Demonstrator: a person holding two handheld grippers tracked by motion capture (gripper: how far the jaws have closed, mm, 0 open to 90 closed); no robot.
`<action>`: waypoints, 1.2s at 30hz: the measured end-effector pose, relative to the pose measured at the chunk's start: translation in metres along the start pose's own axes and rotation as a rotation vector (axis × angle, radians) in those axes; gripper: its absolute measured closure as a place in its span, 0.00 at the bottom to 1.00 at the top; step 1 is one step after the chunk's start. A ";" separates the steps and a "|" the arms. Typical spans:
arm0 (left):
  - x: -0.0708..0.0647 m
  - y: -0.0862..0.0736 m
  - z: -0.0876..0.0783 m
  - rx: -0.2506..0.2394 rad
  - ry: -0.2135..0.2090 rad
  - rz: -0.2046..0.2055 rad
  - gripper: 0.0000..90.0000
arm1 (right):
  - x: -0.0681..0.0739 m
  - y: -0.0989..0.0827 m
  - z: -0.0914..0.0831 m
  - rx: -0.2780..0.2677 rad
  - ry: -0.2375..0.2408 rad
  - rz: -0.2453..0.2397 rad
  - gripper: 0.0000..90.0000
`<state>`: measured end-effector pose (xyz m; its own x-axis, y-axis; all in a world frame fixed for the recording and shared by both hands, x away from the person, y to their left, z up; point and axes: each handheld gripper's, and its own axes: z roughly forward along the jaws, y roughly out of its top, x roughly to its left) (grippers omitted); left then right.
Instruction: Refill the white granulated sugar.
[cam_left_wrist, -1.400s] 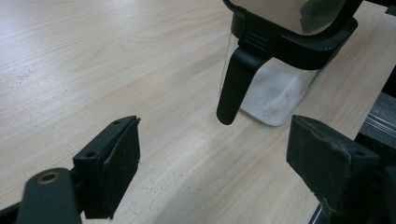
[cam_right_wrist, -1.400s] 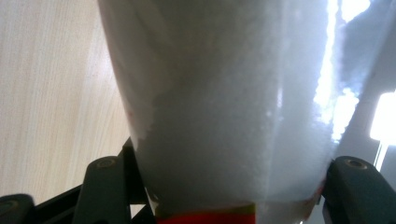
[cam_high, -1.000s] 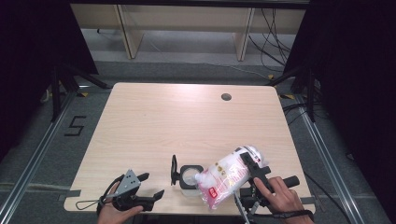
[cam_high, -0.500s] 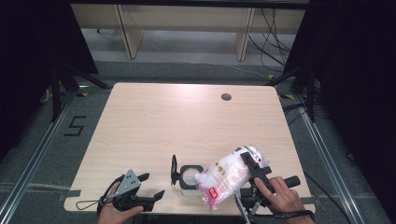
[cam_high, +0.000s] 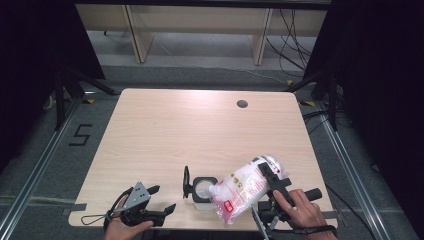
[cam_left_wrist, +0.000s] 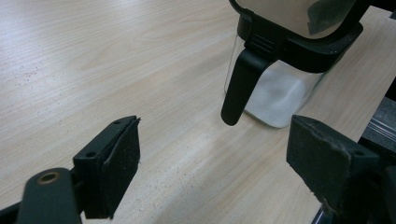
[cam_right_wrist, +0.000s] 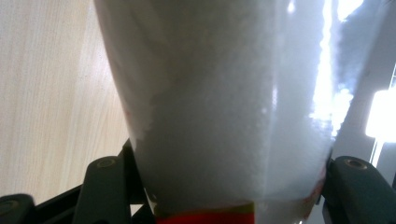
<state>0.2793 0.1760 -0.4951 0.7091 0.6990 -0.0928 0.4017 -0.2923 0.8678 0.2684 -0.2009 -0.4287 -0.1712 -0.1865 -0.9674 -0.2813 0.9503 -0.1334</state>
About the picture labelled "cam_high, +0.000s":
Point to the grey round table grommet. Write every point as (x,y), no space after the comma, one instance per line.
(242,103)

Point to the person's left hand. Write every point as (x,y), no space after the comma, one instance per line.
(123,231)

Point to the light wooden shelf unit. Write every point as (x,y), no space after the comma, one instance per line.
(200,20)

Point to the person's right hand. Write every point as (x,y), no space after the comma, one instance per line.
(306,215)

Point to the red and white spout pouch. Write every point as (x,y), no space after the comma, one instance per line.
(240,190)

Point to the black metal stand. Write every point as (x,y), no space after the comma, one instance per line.
(60,100)
(332,100)

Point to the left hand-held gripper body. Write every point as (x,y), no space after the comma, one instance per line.
(137,196)

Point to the yellow floor tape piece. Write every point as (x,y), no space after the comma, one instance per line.
(308,103)
(88,100)

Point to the clear jar with black lid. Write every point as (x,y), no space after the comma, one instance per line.
(197,196)

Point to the grey tape strip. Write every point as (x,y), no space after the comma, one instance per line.
(76,207)

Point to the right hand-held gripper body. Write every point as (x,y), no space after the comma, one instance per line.
(266,213)

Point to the aluminium floor rail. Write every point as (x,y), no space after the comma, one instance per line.
(36,173)
(353,180)

